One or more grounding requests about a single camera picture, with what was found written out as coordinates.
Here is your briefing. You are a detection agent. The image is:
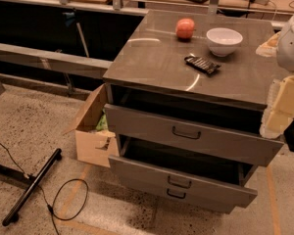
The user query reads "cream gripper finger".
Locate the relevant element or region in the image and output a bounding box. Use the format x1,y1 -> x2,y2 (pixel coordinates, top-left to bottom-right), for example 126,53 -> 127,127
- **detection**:
260,74 -> 294,139
256,32 -> 280,57

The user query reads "grey top drawer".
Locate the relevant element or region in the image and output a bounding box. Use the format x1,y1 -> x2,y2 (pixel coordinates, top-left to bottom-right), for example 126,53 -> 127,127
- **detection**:
104,103 -> 284,167

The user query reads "grey drawer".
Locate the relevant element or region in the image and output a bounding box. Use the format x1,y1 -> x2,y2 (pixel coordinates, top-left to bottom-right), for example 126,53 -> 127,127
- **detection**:
120,177 -> 234,213
109,136 -> 258,208
104,103 -> 284,167

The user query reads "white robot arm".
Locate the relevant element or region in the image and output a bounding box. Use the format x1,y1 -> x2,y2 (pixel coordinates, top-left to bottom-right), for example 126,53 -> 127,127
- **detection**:
256,15 -> 294,139

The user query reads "grey metal drawer cabinet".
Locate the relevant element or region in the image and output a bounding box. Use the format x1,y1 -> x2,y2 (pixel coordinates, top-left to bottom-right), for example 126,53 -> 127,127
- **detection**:
102,9 -> 293,168

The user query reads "grey middle drawer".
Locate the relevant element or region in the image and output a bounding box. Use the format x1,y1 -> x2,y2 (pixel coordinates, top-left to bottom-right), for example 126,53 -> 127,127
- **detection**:
109,136 -> 258,208

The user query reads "grey bottom drawer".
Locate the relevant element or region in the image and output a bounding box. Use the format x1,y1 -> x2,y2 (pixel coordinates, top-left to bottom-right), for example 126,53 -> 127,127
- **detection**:
120,177 -> 234,213

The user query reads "white bowl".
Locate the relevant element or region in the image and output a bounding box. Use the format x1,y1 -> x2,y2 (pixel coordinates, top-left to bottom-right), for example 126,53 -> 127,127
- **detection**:
206,27 -> 243,57

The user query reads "black striped snack bag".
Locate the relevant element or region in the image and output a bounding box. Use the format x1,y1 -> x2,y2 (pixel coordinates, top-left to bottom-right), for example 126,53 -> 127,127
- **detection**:
184,56 -> 220,74

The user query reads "red apple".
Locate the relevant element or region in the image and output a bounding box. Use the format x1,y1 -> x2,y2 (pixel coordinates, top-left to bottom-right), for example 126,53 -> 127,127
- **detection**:
175,19 -> 195,39

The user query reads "green bag in box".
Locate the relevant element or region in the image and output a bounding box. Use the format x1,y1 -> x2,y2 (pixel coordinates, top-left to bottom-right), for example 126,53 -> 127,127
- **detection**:
95,114 -> 108,131

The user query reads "cardboard box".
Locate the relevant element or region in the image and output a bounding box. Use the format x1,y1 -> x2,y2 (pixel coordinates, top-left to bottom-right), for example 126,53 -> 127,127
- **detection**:
64,85 -> 118,167

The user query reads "black stand leg bar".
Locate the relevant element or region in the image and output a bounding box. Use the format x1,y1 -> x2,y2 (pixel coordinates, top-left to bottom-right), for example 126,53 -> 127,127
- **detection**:
2,148 -> 62,226

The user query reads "grey metal rail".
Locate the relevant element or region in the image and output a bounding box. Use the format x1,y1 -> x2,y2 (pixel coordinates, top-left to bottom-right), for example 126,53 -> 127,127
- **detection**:
0,43 -> 112,79

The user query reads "black floor cable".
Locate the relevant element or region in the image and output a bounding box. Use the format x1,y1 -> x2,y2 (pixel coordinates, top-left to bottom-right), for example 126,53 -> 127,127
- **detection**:
0,135 -> 89,235

